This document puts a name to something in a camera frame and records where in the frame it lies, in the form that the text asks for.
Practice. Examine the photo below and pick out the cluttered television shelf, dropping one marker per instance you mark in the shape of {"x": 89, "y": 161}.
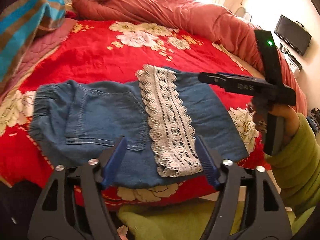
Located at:
{"x": 292, "y": 60}

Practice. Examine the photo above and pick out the black flat screen television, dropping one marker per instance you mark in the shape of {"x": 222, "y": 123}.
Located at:
{"x": 292, "y": 35}

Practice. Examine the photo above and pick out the red floral blanket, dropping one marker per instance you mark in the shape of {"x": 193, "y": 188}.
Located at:
{"x": 95, "y": 55}

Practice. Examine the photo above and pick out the blue brown striped towel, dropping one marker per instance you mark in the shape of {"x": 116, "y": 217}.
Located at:
{"x": 22, "y": 22}

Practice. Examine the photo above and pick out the person's right hand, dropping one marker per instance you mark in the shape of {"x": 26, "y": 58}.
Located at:
{"x": 290, "y": 117}

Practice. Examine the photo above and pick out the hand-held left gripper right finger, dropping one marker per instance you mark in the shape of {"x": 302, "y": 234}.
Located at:
{"x": 206, "y": 162}

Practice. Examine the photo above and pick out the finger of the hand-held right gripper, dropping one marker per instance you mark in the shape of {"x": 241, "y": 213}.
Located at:
{"x": 232, "y": 83}

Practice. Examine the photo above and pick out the salmon pink duvet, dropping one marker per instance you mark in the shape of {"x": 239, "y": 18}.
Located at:
{"x": 175, "y": 12}

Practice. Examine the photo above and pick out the person's right forearm green sleeve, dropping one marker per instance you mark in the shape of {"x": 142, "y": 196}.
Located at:
{"x": 300, "y": 165}

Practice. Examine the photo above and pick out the blue denim pants lace trim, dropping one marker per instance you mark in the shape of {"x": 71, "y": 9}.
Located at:
{"x": 100, "y": 120}

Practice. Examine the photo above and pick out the pink quilted blanket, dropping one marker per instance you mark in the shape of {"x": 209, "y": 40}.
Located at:
{"x": 47, "y": 42}

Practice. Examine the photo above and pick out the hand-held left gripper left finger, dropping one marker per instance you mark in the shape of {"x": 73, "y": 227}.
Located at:
{"x": 117, "y": 160}

